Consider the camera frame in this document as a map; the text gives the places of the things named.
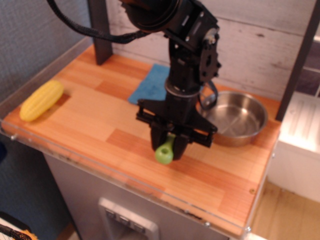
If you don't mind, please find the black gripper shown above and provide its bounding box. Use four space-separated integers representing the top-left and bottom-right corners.
136 92 218 161

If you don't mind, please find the green handled grey spatula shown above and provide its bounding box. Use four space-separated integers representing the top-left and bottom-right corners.
154 133 176 165

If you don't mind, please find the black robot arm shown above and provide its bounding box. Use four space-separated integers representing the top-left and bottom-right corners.
122 0 221 164

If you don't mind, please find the blue rag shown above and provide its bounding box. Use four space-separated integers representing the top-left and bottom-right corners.
128 64 170 105

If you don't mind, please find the silver pot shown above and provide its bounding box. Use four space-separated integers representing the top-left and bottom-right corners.
198 91 268 147

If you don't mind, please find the silver dispenser panel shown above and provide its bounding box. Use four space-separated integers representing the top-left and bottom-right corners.
98 197 160 240

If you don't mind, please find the grey toy fridge cabinet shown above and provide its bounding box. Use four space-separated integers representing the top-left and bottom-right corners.
44 154 228 240

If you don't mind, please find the yellow toy corn cob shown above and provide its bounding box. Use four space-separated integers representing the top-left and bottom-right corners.
19 80 64 122

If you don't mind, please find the orange object bottom left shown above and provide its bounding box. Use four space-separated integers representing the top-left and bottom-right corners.
22 229 38 240

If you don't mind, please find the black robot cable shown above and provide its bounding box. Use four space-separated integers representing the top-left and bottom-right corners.
46 0 151 44

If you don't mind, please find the dark left shelf post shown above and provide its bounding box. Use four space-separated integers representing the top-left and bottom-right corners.
87 0 113 65

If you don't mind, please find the dark shelf post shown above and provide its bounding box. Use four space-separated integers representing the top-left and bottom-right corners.
87 0 113 65
275 0 320 122

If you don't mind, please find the dark right shelf post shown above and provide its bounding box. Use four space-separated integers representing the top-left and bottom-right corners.
275 0 320 122

